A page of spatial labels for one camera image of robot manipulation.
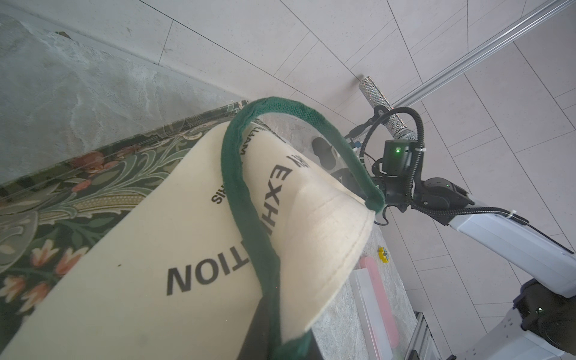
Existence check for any yellow tape measure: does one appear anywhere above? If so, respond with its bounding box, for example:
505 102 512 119
377 247 389 263

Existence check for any silver microphone on stand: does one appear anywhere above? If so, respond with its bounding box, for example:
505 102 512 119
311 75 417 171

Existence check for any cream canvas tote bag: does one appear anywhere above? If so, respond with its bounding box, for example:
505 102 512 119
1 97 385 359

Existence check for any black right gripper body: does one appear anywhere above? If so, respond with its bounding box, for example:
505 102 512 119
332 168 368 198

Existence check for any translucent pink pencil case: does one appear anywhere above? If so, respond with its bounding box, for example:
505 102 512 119
359 256 400 349

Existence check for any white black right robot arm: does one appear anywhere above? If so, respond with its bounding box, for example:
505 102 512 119
346 105 575 359

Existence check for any aluminium mounting rail frame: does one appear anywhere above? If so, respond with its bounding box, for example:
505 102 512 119
404 312 443 360

